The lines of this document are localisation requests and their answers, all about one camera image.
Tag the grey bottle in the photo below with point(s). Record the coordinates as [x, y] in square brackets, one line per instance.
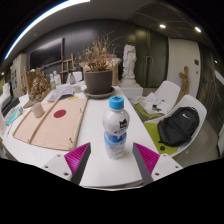
[71, 79]

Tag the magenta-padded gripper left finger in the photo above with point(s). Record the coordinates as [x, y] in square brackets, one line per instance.
[78, 160]

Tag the yellow marker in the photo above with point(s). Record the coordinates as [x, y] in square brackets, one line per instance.
[73, 98]

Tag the white plastic chair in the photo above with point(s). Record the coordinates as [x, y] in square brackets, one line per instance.
[193, 101]
[168, 90]
[78, 76]

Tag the flat round red coaster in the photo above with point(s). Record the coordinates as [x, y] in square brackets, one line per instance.
[60, 113]

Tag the beige cabinet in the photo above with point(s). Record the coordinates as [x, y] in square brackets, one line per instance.
[17, 73]

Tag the dark wall screen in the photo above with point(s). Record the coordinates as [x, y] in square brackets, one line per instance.
[46, 53]

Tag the wooden figure sculpture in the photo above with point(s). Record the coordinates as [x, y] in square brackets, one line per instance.
[184, 80]

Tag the dried plant in grey pot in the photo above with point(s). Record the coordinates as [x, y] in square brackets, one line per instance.
[98, 81]

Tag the open newspaper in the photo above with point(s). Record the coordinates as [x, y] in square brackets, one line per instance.
[61, 90]

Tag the light wooden panel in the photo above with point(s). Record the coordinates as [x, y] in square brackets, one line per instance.
[53, 133]

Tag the stack of papers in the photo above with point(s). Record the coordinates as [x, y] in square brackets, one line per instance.
[150, 101]

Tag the small white cup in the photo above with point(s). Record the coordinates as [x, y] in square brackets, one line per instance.
[77, 89]

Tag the green seat cushion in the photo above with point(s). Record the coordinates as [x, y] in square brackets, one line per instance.
[153, 136]

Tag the wooden easel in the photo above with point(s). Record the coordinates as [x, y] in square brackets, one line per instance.
[68, 70]

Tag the white plaster statue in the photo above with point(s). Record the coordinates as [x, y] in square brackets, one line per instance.
[129, 60]

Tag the colourful booklet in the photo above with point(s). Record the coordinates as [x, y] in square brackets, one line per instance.
[13, 115]

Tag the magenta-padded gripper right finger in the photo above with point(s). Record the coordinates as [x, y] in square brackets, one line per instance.
[146, 161]

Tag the black boxes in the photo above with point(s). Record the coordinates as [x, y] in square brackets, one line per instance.
[10, 103]

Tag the small bottle with green label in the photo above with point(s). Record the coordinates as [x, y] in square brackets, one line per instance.
[52, 84]

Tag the brown relief sculpture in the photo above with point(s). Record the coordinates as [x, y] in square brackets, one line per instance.
[38, 88]

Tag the round ceiling light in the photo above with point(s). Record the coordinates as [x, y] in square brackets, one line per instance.
[198, 29]
[162, 26]

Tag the small white plaster figure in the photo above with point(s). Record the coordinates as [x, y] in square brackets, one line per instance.
[56, 77]

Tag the black backpack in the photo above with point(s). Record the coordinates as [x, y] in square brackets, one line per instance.
[178, 126]

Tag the white bottle with blue cap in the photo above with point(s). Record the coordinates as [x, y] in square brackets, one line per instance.
[116, 133]

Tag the white ceramic mug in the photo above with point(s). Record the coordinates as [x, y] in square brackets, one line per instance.
[37, 110]

